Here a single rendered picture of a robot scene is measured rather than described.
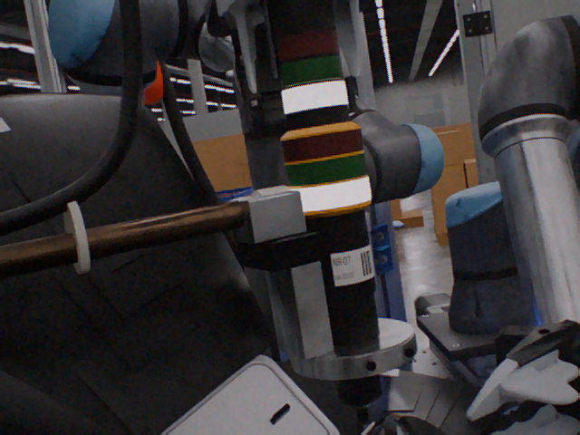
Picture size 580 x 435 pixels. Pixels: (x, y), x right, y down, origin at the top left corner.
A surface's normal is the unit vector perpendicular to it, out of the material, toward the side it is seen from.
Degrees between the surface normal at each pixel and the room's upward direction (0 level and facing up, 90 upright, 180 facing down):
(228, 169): 90
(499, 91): 62
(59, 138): 45
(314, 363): 90
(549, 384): 6
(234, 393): 53
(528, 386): 6
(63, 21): 83
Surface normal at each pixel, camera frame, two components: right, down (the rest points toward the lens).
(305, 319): 0.47, 0.02
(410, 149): 0.51, -0.33
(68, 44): -0.77, 0.07
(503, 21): -0.11, 0.12
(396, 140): 0.36, -0.63
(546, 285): -0.69, -0.22
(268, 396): 0.16, -0.54
